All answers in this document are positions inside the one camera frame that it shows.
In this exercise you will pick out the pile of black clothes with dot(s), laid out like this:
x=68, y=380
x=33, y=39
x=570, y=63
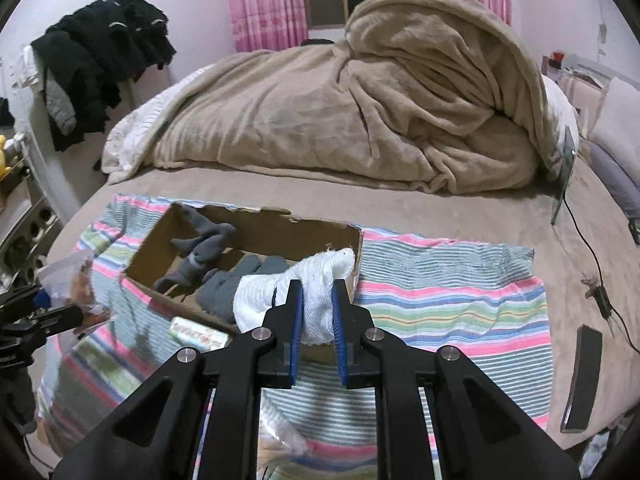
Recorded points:
x=95, y=60

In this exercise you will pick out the grey shark plush toy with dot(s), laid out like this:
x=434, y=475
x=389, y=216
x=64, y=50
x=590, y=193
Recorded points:
x=200, y=252

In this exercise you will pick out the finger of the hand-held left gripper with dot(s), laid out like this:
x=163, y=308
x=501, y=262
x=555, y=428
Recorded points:
x=45, y=322

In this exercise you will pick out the cardboard box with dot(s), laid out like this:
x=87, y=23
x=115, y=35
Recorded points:
x=265, y=240

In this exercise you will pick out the white quilted bedcover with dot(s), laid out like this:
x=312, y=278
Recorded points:
x=132, y=130

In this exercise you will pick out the tablet on stand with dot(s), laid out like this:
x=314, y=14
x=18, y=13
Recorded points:
x=565, y=170

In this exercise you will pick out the striped cloth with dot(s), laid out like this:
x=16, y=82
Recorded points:
x=450, y=300

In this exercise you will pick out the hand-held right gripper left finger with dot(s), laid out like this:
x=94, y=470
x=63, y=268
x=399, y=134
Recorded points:
x=297, y=330

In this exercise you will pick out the black smartphone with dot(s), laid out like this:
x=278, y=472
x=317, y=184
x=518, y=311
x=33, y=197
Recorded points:
x=582, y=377

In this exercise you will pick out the yellow plush toy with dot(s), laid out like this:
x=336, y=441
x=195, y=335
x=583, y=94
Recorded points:
x=4, y=155

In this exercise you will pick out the white pillow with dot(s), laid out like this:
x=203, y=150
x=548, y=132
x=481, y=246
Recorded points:
x=617, y=125

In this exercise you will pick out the white knitted cloth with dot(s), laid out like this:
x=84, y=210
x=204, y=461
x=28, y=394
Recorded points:
x=290, y=285

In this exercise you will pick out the beige fleece blanket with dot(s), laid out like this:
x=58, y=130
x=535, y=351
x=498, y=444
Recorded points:
x=360, y=105

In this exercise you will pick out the grey knitted glove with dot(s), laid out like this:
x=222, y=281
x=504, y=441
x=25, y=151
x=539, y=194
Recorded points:
x=235, y=280

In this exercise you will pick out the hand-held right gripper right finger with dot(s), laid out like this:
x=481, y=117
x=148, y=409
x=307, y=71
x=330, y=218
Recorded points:
x=336, y=332

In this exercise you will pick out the small green printed packet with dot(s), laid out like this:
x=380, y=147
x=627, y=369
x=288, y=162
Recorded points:
x=197, y=334

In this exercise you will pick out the clear plastic bag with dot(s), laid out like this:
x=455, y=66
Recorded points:
x=75, y=285

